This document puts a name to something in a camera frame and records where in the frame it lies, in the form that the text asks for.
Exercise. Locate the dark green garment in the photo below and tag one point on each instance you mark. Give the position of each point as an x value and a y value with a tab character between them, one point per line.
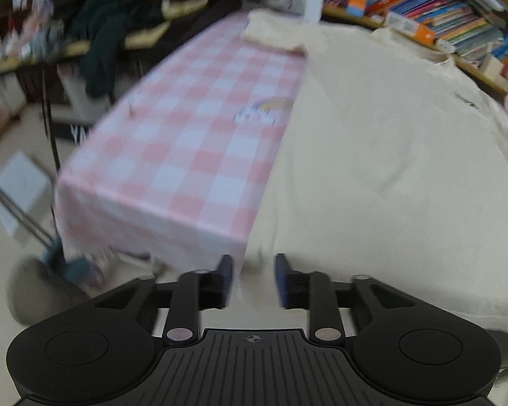
106	38

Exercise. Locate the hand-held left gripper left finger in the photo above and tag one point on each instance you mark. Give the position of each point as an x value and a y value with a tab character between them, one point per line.
225	281

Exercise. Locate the white folding stool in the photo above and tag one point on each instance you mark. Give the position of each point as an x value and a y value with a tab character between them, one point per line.
21	190

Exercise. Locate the orange white flat box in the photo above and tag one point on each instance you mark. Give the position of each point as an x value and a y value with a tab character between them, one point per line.
410	28

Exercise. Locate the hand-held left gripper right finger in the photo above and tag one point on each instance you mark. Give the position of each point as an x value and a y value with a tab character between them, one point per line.
281	281

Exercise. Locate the row of colourful books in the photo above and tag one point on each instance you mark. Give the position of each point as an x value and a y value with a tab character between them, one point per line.
448	17

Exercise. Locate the pink checked table mat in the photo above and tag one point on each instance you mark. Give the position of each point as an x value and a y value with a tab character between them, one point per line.
186	135

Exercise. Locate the cream pen holder box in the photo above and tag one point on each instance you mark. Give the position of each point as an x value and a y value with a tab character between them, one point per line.
493	67

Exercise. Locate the cream printed t-shirt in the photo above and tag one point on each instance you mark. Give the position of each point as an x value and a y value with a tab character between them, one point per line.
385	156

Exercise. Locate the grey round cushion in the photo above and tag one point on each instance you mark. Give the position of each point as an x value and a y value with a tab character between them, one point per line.
42	300

